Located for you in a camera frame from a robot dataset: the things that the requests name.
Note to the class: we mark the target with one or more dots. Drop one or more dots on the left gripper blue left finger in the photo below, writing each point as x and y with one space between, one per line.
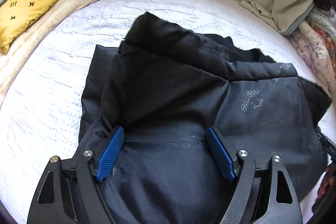
106 153

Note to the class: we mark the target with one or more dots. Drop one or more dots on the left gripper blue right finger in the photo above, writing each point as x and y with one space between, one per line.
224 153

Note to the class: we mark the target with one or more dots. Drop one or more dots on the black padded jacket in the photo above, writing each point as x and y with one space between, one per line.
166 86

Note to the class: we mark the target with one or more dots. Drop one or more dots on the right hand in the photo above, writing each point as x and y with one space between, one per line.
327 180

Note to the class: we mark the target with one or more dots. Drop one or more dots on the stack of folded quilts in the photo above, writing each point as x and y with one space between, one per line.
314 41

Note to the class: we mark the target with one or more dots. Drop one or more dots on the white quilted bed cover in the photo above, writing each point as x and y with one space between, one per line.
40 116

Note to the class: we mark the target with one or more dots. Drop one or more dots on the cream textured blanket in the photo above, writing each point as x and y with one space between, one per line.
23 46

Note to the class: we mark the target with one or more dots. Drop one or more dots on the yellow patterned pillow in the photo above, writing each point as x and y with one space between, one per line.
18 15

